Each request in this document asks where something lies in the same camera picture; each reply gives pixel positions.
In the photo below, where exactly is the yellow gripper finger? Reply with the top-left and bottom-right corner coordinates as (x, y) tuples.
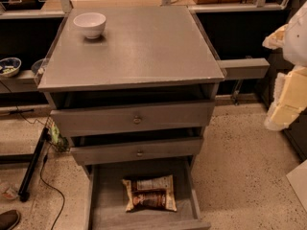
(264, 66), (307, 131)
(262, 24), (287, 50)

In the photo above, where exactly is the brown chip bag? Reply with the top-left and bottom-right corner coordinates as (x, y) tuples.
(122, 175), (177, 212)

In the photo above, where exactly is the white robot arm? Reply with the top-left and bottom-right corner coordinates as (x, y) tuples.
(262, 2), (307, 131)

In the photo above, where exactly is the grey middle drawer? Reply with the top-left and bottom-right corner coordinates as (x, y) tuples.
(71, 138), (203, 166)

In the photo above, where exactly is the grey drawer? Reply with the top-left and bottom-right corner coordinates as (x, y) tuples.
(71, 138), (203, 166)
(51, 101), (214, 137)
(84, 158), (211, 230)

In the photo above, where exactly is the grey drawer cabinet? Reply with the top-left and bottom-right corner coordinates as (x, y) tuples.
(36, 5), (225, 230)

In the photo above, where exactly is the grey top drawer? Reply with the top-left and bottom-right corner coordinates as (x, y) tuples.
(51, 101), (214, 137)

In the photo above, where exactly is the grey bottom drawer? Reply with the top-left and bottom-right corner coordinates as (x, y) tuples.
(84, 158), (211, 230)

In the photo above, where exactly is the white floor panel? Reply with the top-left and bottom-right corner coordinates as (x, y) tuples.
(286, 160), (307, 212)

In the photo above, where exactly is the white ceramic bowl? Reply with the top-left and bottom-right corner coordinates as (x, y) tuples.
(73, 12), (106, 39)

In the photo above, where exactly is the small clear bowl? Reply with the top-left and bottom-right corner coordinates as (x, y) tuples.
(31, 58), (49, 75)

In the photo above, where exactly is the green packaged item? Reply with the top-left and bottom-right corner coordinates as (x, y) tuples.
(50, 124), (68, 152)

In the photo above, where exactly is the blue patterned bowl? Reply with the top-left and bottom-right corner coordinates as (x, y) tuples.
(0, 57), (22, 78)

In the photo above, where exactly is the black metal stand leg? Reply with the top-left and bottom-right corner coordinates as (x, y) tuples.
(18, 127), (48, 202)

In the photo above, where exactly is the dark shoe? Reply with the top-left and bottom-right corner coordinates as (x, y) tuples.
(0, 210), (21, 230)

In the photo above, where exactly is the grey side rail beam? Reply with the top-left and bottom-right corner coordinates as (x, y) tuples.
(218, 58), (270, 81)

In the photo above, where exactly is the black floor cable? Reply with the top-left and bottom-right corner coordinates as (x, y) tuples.
(39, 153), (66, 230)

